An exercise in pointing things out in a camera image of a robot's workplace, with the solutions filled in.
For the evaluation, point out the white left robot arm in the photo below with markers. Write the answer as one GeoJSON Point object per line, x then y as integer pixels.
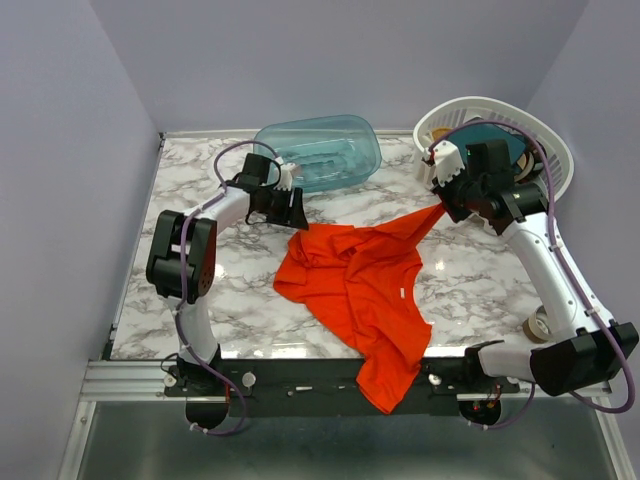
{"type": "Point", "coordinates": [182, 259]}

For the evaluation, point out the clear blue plastic tub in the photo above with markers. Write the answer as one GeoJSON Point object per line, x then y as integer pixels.
{"type": "Point", "coordinates": [329, 153]}

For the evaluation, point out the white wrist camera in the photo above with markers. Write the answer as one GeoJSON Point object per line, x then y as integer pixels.
{"type": "Point", "coordinates": [288, 171]}
{"type": "Point", "coordinates": [443, 163]}

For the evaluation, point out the teal square plate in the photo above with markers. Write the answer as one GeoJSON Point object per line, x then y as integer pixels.
{"type": "Point", "coordinates": [479, 134]}

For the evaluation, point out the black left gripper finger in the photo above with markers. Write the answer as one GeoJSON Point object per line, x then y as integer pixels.
{"type": "Point", "coordinates": [278, 210]}
{"type": "Point", "coordinates": [297, 217]}

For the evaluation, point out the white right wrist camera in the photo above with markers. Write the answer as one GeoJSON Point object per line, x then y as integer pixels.
{"type": "Point", "coordinates": [443, 163]}

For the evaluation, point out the aluminium extrusion rail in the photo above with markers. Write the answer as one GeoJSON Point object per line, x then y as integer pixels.
{"type": "Point", "coordinates": [143, 381]}

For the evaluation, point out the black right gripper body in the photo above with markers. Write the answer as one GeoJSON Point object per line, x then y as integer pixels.
{"type": "Point", "coordinates": [459, 195]}

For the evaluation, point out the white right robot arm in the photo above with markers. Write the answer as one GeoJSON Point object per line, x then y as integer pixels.
{"type": "Point", "coordinates": [583, 344]}

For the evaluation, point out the dark round plate stack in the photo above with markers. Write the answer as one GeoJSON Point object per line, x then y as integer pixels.
{"type": "Point", "coordinates": [526, 162]}

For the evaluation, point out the tan wooden plate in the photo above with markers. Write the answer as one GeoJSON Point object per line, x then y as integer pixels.
{"type": "Point", "coordinates": [440, 134]}

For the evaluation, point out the orange t shirt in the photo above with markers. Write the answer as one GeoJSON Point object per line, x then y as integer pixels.
{"type": "Point", "coordinates": [358, 282]}

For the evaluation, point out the white plastic laundry basket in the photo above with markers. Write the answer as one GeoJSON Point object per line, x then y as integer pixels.
{"type": "Point", "coordinates": [465, 111]}

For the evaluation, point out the beige tape roll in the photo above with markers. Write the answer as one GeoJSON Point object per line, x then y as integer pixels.
{"type": "Point", "coordinates": [535, 327]}

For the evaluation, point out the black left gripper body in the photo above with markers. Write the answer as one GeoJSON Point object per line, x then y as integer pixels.
{"type": "Point", "coordinates": [266, 199]}

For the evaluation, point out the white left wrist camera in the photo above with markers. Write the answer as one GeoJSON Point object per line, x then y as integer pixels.
{"type": "Point", "coordinates": [288, 171]}

